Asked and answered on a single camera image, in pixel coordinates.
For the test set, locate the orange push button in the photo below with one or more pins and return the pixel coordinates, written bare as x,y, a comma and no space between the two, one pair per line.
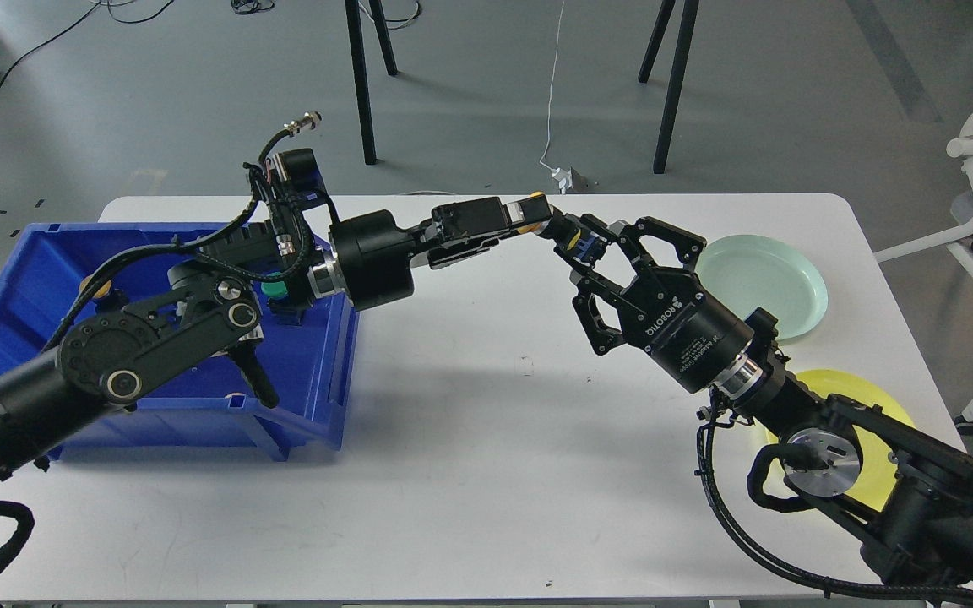
91,288

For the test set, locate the black stand legs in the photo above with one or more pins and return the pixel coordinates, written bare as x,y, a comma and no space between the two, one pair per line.
679,65
359,68

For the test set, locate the black stand legs left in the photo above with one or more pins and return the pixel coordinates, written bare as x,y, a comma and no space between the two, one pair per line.
359,68

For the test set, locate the green push button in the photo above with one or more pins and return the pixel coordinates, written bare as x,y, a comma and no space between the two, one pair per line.
285,308

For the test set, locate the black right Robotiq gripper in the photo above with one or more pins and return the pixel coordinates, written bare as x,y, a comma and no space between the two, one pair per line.
681,325

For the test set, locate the yellow plate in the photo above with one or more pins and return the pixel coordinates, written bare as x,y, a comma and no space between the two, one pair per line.
875,397

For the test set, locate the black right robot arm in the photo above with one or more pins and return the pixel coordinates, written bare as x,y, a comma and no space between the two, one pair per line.
905,496

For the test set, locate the black stand legs right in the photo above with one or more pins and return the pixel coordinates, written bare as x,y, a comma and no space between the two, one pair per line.
679,65

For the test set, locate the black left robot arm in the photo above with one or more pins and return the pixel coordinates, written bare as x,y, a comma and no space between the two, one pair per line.
148,314

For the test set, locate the yellow push button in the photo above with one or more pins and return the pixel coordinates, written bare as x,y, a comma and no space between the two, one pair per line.
580,241

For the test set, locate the blue plastic bin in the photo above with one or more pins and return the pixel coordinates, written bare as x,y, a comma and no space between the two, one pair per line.
209,406

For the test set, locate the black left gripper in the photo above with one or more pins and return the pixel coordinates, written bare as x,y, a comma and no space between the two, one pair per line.
369,256

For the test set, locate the light green plate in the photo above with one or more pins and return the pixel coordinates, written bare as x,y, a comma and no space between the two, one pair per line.
746,272

